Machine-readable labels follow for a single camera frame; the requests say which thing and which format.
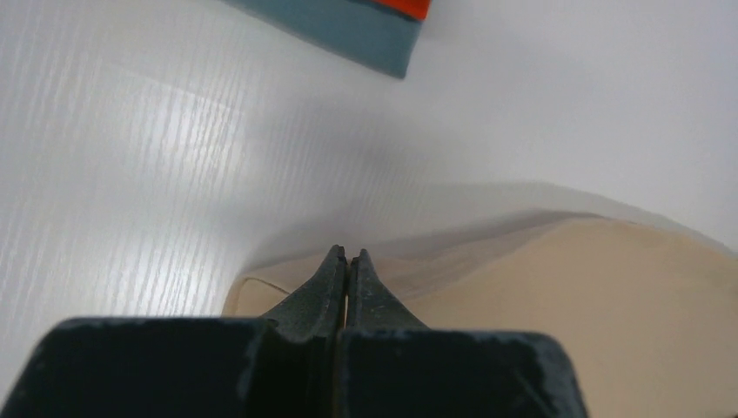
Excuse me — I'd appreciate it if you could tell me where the folded orange t shirt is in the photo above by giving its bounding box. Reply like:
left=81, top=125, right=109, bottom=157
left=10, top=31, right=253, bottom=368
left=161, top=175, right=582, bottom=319
left=372, top=0, right=432, bottom=21

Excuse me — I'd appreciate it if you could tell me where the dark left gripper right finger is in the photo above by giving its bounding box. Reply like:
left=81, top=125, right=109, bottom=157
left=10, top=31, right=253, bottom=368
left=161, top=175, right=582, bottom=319
left=334, top=251, right=588, bottom=417

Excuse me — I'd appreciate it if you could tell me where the beige t shirt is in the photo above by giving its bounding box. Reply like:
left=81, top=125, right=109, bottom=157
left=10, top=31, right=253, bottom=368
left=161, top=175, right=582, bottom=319
left=221, top=210, right=738, bottom=418

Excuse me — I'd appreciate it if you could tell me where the folded grey-teal t shirt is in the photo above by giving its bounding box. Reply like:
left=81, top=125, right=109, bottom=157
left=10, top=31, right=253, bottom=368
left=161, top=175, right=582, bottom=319
left=232, top=0, right=425, bottom=79

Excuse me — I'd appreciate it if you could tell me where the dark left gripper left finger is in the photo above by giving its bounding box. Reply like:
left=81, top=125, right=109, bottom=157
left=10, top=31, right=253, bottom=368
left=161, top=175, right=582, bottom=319
left=1, top=246, right=348, bottom=417

